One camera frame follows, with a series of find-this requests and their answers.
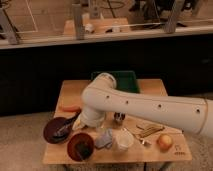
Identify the orange carrot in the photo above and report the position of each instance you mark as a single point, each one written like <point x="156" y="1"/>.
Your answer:
<point x="70" y="109"/>

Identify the wooden chopsticks bundle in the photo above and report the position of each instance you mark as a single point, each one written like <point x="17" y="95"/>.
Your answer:
<point x="149" y="129"/>

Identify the black spatula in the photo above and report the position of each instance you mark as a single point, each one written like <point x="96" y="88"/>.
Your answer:
<point x="65" y="128"/>

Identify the orange fruit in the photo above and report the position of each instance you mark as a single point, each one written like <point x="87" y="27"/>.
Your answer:
<point x="164" y="141"/>

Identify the green plastic tray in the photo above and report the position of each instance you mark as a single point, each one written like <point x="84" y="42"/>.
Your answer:
<point x="124" y="81"/>

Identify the dark maroon plate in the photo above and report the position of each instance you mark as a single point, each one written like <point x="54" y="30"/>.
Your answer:
<point x="50" y="132"/>

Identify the black eraser block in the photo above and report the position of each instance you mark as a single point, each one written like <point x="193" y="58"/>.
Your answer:
<point x="83" y="150"/>

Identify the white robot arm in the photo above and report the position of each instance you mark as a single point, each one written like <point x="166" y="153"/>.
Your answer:
<point x="189" y="114"/>

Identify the metal cup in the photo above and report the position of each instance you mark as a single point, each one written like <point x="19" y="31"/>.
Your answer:
<point x="119" y="118"/>

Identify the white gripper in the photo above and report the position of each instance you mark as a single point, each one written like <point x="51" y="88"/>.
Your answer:
<point x="78" y="124"/>

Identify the grey blue cloth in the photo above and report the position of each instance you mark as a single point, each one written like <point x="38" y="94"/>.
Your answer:
<point x="104" y="139"/>

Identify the metal fork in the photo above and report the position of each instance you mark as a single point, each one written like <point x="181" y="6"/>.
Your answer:
<point x="141" y="140"/>

